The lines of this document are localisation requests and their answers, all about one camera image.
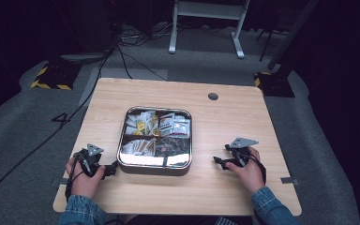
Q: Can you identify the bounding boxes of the clear box lid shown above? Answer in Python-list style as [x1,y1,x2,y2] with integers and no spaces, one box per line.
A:
[117,106,193,168]

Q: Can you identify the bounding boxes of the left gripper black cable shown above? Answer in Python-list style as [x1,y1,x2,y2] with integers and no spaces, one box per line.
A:
[65,153,83,201]

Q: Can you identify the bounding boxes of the dark slanted pole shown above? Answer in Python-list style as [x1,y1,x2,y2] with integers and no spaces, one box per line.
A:
[266,0,320,71]

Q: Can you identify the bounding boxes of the person's left hand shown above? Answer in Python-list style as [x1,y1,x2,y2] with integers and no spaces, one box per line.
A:
[66,157,106,200]

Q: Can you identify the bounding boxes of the black tripod legs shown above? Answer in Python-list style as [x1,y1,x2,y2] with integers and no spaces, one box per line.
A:
[256,27,284,63]

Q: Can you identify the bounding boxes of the thin black floor cable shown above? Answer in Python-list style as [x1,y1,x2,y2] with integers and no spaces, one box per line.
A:
[116,46,168,82]

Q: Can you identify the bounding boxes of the grey tape strip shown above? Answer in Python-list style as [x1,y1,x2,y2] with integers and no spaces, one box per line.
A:
[280,176,299,186]
[50,177,68,187]

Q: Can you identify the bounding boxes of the black yellow striped base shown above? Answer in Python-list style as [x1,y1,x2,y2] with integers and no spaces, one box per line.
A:
[30,62,82,91]
[254,71,296,98]

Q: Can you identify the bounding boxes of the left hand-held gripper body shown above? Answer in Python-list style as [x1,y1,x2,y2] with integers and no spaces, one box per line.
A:
[73,142,107,179]

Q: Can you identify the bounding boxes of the pile of brown striped sachets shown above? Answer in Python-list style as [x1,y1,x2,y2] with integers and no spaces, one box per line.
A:
[121,138,157,158]

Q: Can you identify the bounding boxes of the pile of dark packets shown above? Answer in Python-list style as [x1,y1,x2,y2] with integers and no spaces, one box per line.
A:
[156,137,191,158]

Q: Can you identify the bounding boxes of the pile of red label packets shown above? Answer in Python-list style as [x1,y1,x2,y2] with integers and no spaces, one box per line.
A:
[157,112,191,139]

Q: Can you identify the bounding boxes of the tangle of floor cables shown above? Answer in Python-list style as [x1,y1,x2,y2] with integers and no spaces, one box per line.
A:
[118,22,177,48]

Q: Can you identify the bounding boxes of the long black floor cable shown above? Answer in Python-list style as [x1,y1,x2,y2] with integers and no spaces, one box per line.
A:
[0,46,115,210]

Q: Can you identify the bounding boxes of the white metal stand frame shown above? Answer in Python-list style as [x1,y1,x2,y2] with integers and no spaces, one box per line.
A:
[168,0,251,60]

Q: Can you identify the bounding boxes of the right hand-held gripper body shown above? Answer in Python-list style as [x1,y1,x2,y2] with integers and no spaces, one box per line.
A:
[224,137,260,166]

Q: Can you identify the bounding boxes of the pile of yellow print packets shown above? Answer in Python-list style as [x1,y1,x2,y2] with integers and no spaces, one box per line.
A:
[125,111,158,137]

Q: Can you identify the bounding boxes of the person's right hand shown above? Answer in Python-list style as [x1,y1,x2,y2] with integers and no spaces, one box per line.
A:
[226,146,266,193]

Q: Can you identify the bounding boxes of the brown compartment box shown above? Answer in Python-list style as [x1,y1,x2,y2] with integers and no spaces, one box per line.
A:
[116,106,193,176]

